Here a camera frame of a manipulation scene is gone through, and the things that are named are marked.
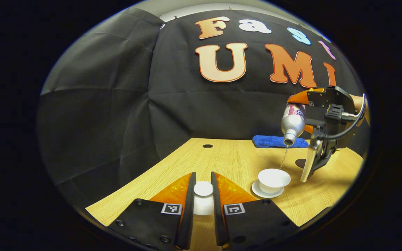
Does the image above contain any white saucer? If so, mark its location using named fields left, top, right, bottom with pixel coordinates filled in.
left=251, top=180, right=285, bottom=199

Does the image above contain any silver water bottle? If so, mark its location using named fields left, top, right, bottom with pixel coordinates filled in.
left=281, top=103, right=307, bottom=146

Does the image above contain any white teacup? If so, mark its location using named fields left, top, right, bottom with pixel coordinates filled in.
left=258, top=168, right=291, bottom=194

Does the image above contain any blue towel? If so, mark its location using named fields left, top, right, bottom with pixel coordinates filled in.
left=252, top=135, right=309, bottom=149

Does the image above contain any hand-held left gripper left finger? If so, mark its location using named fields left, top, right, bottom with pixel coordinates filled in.
left=107, top=172, right=197, bottom=251

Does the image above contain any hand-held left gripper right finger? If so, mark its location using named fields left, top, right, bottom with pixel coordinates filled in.
left=211, top=172, right=299, bottom=250

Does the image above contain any white teacup lid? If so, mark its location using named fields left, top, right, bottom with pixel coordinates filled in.
left=193, top=181, right=215, bottom=216

